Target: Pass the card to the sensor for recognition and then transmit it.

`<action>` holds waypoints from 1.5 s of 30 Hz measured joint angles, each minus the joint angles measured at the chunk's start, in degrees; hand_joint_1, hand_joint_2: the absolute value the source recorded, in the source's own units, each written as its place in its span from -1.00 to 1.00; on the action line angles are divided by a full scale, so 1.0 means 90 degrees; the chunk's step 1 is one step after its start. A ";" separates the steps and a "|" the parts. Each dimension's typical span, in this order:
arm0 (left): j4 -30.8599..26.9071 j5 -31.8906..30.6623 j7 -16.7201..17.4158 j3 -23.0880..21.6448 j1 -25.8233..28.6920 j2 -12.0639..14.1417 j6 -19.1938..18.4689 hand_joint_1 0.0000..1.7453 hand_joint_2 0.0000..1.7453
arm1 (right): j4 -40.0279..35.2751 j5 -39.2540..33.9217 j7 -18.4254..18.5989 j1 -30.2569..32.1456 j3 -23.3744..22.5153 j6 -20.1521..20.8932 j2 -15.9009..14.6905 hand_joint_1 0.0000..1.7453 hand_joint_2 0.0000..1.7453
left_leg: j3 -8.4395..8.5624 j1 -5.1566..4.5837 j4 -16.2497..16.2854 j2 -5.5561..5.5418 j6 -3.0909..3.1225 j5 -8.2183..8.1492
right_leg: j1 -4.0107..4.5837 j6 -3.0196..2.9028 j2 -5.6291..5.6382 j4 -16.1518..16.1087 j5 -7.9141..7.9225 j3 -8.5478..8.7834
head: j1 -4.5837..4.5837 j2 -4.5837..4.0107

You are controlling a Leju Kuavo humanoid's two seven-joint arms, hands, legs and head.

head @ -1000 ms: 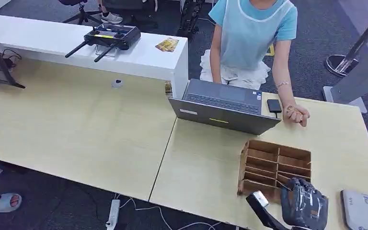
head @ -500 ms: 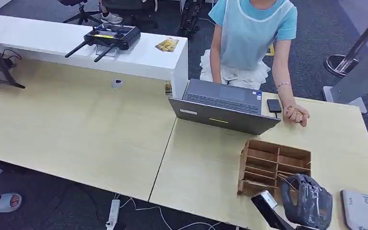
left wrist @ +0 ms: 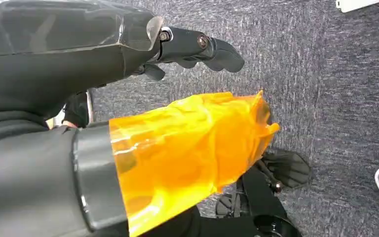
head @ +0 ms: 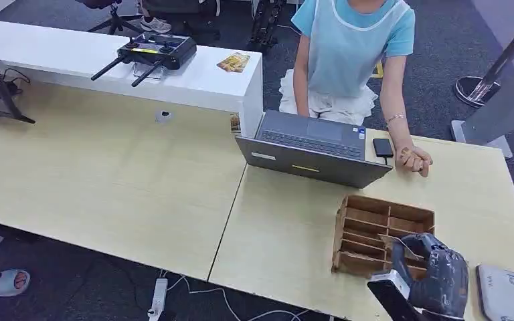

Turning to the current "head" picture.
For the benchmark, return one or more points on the white shoe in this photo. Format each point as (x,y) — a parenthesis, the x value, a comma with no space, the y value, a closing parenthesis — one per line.
(156,25)

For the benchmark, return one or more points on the pale flat device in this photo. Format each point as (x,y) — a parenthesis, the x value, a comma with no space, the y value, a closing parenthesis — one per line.
(501,294)

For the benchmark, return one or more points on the pale playing card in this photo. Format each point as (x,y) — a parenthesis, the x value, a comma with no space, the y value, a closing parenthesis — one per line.
(399,247)

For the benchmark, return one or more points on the black chair base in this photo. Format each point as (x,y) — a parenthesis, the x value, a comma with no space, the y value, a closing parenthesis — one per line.
(116,21)

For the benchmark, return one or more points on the white power strip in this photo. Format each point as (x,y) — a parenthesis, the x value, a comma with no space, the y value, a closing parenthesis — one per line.
(158,300)

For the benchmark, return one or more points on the grey desk grommet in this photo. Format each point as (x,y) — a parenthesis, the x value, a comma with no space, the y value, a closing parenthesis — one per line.
(164,116)

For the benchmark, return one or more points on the person's left hand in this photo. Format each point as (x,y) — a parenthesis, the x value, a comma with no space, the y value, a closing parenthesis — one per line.
(414,159)

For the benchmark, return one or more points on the person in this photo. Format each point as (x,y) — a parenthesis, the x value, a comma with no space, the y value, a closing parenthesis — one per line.
(350,53)

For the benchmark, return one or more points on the grey laptop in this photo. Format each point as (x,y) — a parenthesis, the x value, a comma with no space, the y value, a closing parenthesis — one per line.
(317,148)

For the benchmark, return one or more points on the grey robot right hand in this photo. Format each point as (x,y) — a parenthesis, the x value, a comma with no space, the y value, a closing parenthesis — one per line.
(439,279)

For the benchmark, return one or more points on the card stack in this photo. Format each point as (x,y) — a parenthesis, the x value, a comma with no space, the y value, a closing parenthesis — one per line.
(405,153)

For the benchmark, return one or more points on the clear controller stand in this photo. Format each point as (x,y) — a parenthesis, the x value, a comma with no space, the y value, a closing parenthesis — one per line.
(147,72)

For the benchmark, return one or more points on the wooden card box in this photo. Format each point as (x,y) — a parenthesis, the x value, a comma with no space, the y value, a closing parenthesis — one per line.
(365,235)

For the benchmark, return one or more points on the black tripod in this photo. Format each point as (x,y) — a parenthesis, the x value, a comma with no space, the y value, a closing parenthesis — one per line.
(265,24)

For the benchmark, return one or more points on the round metal stand base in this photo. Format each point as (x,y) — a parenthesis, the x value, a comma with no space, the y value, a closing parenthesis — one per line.
(470,91)

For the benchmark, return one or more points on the foot in grey slipper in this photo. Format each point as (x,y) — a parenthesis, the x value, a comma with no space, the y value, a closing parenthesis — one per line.
(6,283)

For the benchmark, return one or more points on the metal stand pole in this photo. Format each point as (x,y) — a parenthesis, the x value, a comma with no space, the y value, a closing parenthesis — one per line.
(505,57)

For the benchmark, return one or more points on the grey standing panel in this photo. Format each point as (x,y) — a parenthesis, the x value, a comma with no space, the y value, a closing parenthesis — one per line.
(505,115)

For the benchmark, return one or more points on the small brown card pack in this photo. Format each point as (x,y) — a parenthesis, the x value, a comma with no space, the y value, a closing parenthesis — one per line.
(235,122)

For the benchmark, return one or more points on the black phone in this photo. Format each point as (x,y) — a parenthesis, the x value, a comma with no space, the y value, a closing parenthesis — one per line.
(382,147)

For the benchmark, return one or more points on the black remote controller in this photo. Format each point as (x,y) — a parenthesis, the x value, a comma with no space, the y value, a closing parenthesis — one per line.
(159,49)

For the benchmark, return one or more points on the white desk shelf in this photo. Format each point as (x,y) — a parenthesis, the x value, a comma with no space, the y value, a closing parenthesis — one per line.
(106,66)

